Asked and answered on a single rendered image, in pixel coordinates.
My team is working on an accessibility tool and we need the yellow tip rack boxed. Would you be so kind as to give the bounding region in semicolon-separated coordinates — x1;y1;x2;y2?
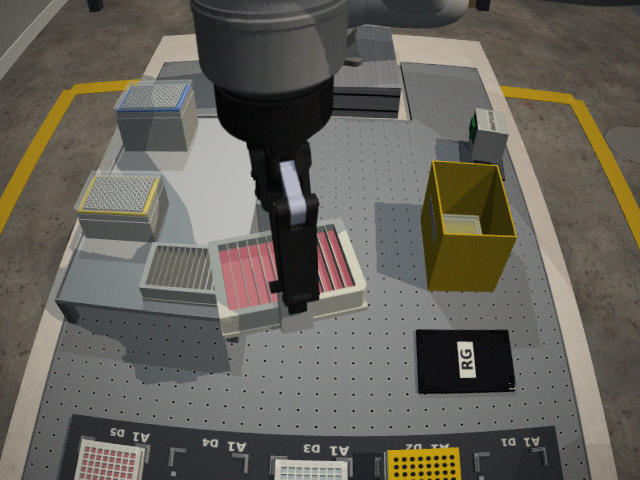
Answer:
380;447;461;480

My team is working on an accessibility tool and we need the beige well plate with pink wells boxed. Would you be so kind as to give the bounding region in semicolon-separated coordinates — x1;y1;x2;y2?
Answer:
74;439;146;480

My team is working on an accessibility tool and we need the white trough reservoir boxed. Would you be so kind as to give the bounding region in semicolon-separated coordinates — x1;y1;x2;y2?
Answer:
139;242;218;308

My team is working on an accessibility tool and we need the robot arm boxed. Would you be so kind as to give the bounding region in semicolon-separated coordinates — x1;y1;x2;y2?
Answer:
190;0;469;95

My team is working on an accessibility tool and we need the yellow open-top box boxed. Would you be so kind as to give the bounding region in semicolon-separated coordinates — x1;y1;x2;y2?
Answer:
420;160;517;292

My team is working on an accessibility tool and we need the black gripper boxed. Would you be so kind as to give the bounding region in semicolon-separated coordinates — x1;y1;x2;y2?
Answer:
213;75;334;334

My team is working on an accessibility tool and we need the grey flat table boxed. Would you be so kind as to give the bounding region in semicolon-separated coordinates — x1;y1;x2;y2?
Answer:
54;115;257;324

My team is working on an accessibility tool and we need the black flat rectangular pad with rg label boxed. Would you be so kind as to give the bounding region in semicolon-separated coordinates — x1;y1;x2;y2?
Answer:
416;329;516;394

